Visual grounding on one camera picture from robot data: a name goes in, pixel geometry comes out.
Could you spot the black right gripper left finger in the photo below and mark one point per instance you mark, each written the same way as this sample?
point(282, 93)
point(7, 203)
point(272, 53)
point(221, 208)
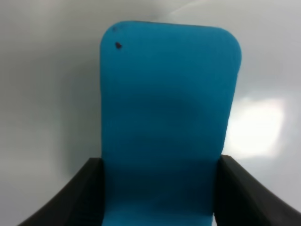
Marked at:
point(79, 203)

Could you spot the blue whiteboard eraser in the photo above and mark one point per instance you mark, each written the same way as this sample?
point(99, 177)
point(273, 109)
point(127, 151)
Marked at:
point(166, 96)

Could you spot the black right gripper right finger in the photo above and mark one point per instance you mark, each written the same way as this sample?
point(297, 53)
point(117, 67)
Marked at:
point(241, 200)

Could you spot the white whiteboard with aluminium frame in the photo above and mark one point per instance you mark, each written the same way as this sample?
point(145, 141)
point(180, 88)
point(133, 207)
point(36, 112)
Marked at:
point(50, 99)

